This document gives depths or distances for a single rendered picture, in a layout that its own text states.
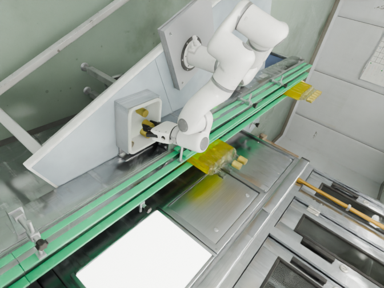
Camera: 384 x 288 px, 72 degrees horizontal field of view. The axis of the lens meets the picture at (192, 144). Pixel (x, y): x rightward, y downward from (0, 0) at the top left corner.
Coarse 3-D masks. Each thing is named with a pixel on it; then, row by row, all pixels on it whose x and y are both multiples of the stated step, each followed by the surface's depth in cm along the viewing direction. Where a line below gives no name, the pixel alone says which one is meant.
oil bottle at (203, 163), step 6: (192, 156) 129; (198, 156) 129; (204, 156) 130; (192, 162) 131; (198, 162) 128; (204, 162) 126; (210, 162) 127; (216, 162) 127; (198, 168) 130; (204, 168) 127; (210, 168) 124; (216, 168) 125; (210, 174) 126
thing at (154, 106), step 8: (144, 104) 101; (152, 104) 111; (160, 104) 109; (152, 112) 114; (160, 112) 111; (128, 120) 99; (136, 120) 113; (152, 120) 116; (160, 120) 114; (128, 128) 101; (136, 128) 115; (128, 136) 104; (136, 136) 118; (128, 144) 106; (136, 144) 114; (144, 144) 115; (136, 152) 112
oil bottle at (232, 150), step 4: (216, 140) 142; (220, 140) 143; (216, 144) 140; (220, 144) 140; (224, 144) 140; (228, 144) 141; (224, 148) 138; (228, 148) 138; (232, 148) 138; (232, 152) 136; (236, 152) 138; (232, 156) 136
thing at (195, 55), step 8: (192, 40) 115; (192, 48) 112; (200, 48) 113; (184, 56) 114; (192, 56) 114; (200, 56) 112; (208, 56) 110; (192, 64) 117; (200, 64) 113; (208, 64) 111
